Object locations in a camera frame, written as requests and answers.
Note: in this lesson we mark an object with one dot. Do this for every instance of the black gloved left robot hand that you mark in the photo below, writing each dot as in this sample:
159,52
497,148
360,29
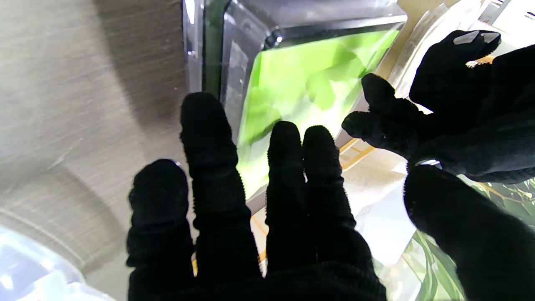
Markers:
480,113

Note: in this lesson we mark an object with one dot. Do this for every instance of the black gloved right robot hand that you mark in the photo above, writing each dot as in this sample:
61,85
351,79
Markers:
234,251

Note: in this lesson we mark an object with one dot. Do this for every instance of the clear lid with white label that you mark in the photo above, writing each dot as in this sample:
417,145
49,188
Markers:
443,21

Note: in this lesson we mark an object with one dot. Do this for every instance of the clear lid with green sticker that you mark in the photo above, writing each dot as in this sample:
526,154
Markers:
301,83

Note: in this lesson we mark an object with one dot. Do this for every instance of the brown kraft paper container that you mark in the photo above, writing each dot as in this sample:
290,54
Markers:
407,25

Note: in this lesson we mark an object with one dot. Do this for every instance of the clear container with blue clips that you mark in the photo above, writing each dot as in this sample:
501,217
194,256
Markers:
37,271

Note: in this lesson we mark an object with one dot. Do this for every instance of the printed sunroom backdrop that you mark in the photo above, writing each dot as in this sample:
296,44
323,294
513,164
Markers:
384,217

